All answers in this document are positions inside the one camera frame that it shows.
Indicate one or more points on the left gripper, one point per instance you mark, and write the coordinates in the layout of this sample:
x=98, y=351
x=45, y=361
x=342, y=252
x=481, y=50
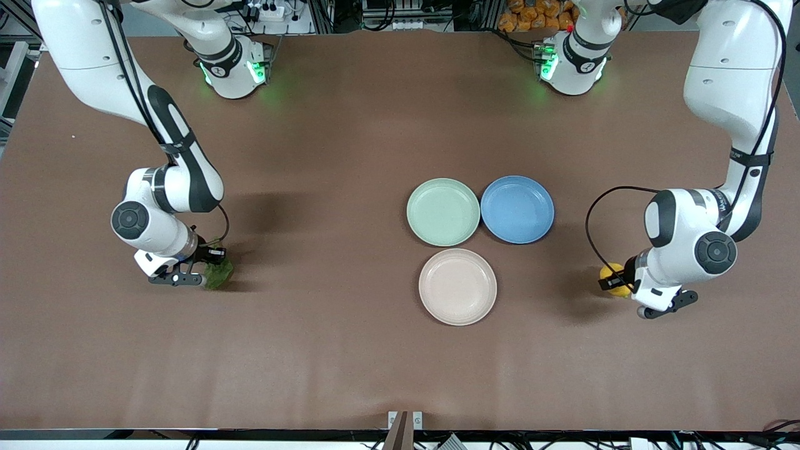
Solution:
x=627, y=273

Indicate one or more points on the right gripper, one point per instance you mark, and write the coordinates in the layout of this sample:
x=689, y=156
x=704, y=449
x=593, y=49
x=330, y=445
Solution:
x=204, y=253

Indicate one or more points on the yellow lemon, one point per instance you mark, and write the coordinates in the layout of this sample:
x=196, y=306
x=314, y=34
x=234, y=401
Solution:
x=612, y=270

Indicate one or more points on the green lettuce leaf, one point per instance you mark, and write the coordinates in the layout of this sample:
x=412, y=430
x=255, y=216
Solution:
x=220, y=275

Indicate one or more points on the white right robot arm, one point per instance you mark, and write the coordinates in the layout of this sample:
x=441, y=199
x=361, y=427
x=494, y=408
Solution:
x=94, y=62

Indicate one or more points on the blue plate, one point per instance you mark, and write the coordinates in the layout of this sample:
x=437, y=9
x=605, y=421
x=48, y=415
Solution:
x=517, y=209

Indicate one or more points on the beige plate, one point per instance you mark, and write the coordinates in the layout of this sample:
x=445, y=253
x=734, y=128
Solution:
x=457, y=287

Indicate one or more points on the light green plate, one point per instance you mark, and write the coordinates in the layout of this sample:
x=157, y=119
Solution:
x=443, y=212

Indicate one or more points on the white power strip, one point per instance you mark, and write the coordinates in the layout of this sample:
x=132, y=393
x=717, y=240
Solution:
x=265, y=12

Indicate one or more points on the bag of orange snacks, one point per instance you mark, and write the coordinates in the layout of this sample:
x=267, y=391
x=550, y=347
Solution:
x=531, y=15

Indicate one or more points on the grey equipment rack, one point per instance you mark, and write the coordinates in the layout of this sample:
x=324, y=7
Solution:
x=406, y=15

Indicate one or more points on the metal bracket with brown post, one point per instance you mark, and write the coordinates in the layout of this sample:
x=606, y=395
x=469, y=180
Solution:
x=403, y=425

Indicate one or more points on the aluminium frame profile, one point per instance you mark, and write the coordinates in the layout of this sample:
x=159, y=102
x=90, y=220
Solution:
x=15, y=25

